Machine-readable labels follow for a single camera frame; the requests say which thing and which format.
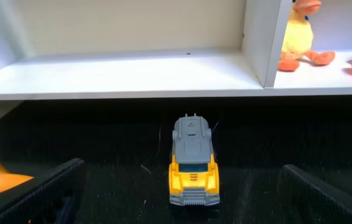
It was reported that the grey and yellow toy truck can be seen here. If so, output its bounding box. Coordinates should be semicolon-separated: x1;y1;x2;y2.
169;113;221;207

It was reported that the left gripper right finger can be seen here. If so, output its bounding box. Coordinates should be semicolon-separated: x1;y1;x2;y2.
277;164;352;224

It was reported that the white shelf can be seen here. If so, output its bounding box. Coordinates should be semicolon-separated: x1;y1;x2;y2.
0;0;352;131

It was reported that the yellow plush duck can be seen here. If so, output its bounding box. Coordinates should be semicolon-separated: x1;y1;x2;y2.
277;0;336;72

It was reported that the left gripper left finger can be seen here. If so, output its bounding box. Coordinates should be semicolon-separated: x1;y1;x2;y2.
0;157;86;224

